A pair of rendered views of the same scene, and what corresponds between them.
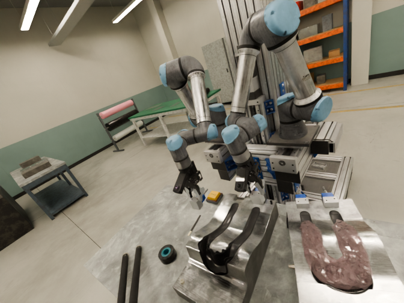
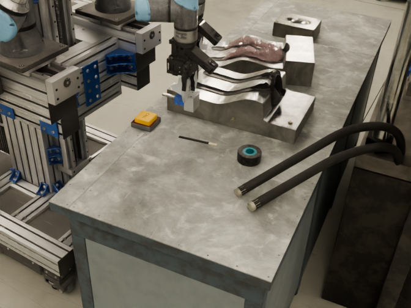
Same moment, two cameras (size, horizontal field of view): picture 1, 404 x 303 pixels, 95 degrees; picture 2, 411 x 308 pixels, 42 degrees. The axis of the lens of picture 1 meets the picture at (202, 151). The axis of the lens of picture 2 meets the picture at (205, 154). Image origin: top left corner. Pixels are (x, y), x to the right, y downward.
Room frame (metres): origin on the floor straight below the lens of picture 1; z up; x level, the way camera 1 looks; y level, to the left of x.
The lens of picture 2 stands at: (1.26, 1.64, 1.86)
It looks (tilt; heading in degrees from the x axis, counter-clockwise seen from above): 36 degrees down; 251
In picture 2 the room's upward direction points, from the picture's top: 2 degrees clockwise
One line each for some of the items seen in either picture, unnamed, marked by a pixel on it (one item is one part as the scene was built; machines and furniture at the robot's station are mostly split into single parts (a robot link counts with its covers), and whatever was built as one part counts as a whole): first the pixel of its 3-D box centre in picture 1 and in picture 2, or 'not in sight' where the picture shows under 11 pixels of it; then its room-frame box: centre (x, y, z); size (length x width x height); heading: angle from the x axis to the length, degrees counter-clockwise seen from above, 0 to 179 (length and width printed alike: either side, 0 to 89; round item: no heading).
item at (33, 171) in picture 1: (45, 181); not in sight; (3.79, 3.32, 0.46); 1.90 x 0.70 x 0.92; 44
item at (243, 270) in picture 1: (229, 240); (241, 94); (0.56, 0.02, 0.87); 0.50 x 0.26 x 0.14; 138
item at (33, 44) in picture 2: (222, 127); (20, 35); (1.31, -0.20, 1.09); 0.15 x 0.15 x 0.10
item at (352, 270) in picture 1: (331, 243); (253, 47); (0.39, -0.30, 0.90); 0.26 x 0.18 x 0.08; 155
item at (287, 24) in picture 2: not in sight; (296, 27); (0.03, -0.59, 0.84); 0.20 x 0.15 x 0.07; 138
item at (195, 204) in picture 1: (201, 196); (179, 98); (0.82, 0.09, 0.93); 0.13 x 0.05 x 0.05; 138
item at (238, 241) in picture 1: (230, 229); (240, 80); (0.56, 0.00, 0.92); 0.35 x 0.16 x 0.09; 138
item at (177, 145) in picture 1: (177, 147); (185, 10); (0.81, 0.10, 1.25); 0.09 x 0.08 x 0.11; 162
